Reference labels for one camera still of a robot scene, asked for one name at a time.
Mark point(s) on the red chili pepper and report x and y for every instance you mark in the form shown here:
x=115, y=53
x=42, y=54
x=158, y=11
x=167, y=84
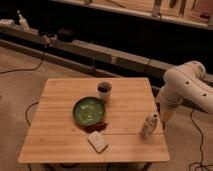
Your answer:
x=98, y=127

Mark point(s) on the long wooden shelf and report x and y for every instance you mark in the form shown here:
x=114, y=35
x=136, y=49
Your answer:
x=144, y=9

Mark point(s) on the white paper cup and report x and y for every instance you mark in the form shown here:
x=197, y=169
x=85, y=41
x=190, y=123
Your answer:
x=104, y=90

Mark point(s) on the green round plate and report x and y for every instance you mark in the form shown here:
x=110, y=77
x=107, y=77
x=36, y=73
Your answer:
x=88, y=111

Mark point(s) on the white bottle on ledge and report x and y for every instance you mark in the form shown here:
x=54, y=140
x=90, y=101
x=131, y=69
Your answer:
x=23, y=22

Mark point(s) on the wooden bamboo table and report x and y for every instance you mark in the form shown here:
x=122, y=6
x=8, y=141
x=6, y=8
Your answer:
x=54, y=137

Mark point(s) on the black box on ledge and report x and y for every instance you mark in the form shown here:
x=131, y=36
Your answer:
x=66, y=35

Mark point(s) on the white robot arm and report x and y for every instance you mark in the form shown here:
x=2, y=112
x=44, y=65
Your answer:
x=181, y=82

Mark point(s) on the beige sponge block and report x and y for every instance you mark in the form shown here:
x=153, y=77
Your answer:
x=97, y=141

